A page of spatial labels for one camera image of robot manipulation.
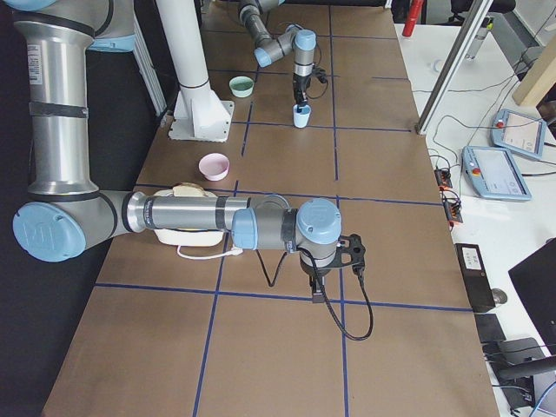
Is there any teach pendant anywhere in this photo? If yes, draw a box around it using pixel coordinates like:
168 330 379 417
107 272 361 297
461 146 532 202
491 109 547 160

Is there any pink bowl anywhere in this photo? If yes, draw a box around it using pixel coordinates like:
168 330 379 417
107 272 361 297
198 153 230 182

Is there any light blue cup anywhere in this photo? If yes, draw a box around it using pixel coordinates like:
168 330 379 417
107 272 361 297
293 104 312 129

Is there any black monitor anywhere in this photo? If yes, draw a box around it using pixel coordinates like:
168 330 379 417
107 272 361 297
509 245 555 354

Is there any near orange black connector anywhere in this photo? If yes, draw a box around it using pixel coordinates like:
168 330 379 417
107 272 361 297
440 189 463 227

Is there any orange black connector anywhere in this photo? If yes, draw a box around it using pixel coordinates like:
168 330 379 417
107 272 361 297
440 189 463 227
434 168 453 190

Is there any far orange black connector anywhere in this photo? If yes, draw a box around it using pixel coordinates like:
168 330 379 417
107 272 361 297
434 168 453 190

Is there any green bowl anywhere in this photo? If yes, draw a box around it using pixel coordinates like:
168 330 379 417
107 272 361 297
228 76 255 98

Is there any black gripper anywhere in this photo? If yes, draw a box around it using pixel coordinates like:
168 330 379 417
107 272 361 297
293 74 311 114
300 255 331 303

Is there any bread slice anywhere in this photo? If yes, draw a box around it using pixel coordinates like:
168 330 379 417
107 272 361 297
172 182 207 197

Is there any far teach pendant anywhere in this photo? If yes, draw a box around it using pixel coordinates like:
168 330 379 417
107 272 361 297
491 109 547 160

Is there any white toaster power cord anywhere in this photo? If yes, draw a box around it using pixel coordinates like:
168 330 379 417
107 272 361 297
175 244 243 261

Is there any near teach pendant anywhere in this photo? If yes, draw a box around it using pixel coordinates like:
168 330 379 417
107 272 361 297
461 146 532 202

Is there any aluminium frame post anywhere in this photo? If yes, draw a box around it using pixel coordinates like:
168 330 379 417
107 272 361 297
415 0 493 135

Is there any black camera cable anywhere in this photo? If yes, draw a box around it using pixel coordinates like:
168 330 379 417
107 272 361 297
303 248 374 341
306 43 331 101

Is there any red cylinder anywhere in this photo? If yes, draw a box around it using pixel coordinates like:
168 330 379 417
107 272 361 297
402 0 425 38

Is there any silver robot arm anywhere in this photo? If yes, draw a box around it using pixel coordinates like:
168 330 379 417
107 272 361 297
3 1 344 302
238 0 317 114

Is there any black box with label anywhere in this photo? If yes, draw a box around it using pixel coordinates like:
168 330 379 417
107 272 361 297
454 243 495 313

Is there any white pedestal column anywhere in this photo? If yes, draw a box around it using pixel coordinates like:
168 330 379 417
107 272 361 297
156 0 235 142

